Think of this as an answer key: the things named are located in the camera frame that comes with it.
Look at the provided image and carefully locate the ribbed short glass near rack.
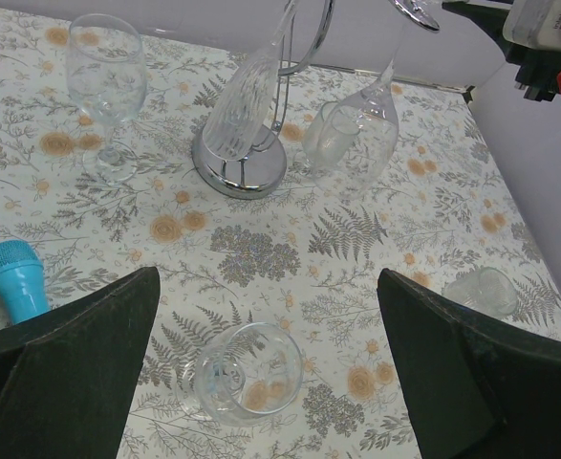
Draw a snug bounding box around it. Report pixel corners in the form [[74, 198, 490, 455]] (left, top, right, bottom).
[[293, 101, 359, 175]]

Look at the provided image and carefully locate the ribbed stemmed wine glass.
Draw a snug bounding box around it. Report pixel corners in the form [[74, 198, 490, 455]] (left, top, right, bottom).
[[202, 1, 298, 161]]

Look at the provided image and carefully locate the short glass front right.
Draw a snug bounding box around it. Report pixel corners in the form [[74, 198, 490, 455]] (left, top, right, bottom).
[[442, 267, 518, 318]]

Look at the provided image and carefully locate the clear wine glass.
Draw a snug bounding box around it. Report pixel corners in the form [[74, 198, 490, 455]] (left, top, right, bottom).
[[305, 25, 404, 201], [175, 322, 303, 427], [65, 13, 147, 186]]

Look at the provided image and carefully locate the clear wine glass back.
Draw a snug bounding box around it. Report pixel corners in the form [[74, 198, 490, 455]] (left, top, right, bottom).
[[65, 13, 147, 186]]

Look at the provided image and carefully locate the chrome wine glass rack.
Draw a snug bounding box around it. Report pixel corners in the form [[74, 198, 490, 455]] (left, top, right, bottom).
[[192, 1, 440, 200]]

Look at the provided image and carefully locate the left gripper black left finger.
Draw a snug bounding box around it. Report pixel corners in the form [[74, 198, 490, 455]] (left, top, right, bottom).
[[0, 267, 161, 458]]

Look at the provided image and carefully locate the blue microphone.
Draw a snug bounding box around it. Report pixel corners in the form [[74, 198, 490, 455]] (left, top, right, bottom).
[[0, 240, 50, 324]]

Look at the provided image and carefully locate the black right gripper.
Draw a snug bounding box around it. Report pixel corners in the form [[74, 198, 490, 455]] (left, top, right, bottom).
[[442, 1, 561, 101]]

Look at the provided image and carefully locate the floral table cloth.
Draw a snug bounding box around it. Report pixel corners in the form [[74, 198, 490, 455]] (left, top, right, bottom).
[[0, 9, 561, 458]]

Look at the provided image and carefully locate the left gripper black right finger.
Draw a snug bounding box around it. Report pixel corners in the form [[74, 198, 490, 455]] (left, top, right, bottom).
[[378, 269, 561, 458]]

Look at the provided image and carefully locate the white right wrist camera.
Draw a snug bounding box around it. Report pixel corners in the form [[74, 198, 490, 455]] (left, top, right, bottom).
[[502, 0, 561, 109]]

